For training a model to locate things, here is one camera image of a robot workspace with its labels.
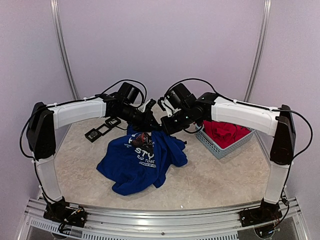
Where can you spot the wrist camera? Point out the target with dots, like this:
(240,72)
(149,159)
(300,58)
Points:
(148,105)
(167,107)

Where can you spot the aluminium front rail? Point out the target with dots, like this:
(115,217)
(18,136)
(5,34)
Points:
(218,223)

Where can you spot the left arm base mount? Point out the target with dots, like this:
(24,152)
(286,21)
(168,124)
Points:
(64,214)

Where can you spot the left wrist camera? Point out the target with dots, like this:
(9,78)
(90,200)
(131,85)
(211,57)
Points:
(148,105)

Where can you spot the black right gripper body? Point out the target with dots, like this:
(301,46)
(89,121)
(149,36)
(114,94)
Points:
(183,120)

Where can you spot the red garment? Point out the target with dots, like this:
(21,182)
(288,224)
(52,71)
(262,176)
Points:
(224,134)

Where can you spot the left aluminium corner post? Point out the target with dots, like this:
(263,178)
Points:
(55,11)

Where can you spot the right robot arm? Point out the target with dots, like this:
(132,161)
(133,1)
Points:
(184,109)

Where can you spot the blue printed t-shirt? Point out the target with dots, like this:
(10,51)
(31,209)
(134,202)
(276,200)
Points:
(139,160)

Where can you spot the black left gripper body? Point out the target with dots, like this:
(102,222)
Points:
(140,122)

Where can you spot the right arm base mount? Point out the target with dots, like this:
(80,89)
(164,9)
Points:
(264,213)

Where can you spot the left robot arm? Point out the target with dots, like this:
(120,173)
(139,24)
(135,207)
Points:
(128,104)

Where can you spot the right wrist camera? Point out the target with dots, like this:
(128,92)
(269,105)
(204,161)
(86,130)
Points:
(167,107)

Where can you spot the aluminium corner post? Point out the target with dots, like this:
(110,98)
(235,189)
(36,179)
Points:
(259,49)
(55,11)

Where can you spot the light blue perforated basket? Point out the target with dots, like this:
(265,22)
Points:
(214,148)

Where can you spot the right aluminium corner post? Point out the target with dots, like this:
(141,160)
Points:
(259,49)

